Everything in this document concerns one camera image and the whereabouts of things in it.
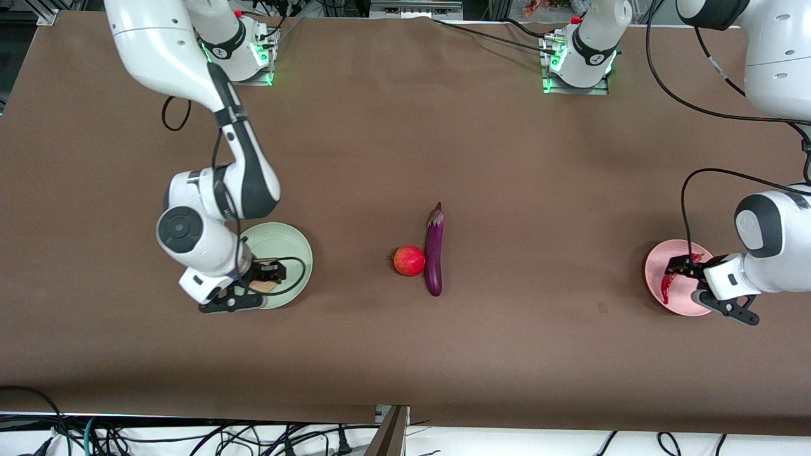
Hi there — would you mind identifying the thick black floor cable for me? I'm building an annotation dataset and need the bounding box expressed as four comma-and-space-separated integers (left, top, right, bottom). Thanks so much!
0, 385, 70, 456

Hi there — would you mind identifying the pink plate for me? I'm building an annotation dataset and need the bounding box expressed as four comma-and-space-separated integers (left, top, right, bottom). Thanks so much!
644, 239, 725, 317

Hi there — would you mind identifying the aluminium profile post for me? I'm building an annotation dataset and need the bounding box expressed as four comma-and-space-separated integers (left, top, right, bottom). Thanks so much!
364, 405, 411, 456

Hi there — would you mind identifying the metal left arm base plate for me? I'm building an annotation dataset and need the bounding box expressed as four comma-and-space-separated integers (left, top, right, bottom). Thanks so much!
542, 38, 610, 96

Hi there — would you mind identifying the red pomegranate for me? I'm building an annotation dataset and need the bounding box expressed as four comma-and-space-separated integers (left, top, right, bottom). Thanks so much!
391, 245, 426, 277

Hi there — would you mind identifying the light green plate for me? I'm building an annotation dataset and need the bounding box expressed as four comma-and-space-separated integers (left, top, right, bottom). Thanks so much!
239, 222, 314, 310

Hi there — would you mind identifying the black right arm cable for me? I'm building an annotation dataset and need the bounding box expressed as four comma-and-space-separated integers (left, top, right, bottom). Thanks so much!
162, 95, 307, 298

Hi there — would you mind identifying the black cable on cloth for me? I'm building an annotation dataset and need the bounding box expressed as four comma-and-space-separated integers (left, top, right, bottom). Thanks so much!
434, 18, 559, 56

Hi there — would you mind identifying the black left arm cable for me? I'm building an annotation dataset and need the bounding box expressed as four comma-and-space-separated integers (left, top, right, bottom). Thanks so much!
646, 0, 811, 270

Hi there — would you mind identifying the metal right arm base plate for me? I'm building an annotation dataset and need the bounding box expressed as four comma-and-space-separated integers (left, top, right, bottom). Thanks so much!
208, 25, 274, 86

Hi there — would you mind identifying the brown table cloth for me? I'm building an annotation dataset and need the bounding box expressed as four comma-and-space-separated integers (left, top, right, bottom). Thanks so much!
0, 13, 811, 438

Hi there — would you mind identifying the red chili pepper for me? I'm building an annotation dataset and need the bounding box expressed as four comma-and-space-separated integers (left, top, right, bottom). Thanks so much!
660, 253, 704, 305

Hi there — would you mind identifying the grey metal device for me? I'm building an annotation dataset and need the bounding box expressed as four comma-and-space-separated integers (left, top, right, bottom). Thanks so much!
371, 0, 463, 18

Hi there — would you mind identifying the purple eggplant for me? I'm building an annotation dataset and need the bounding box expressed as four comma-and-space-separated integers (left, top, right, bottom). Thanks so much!
423, 202, 445, 297

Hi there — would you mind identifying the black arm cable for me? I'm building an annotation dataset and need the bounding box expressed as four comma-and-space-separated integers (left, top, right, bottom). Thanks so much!
162, 95, 307, 298
646, 0, 811, 270

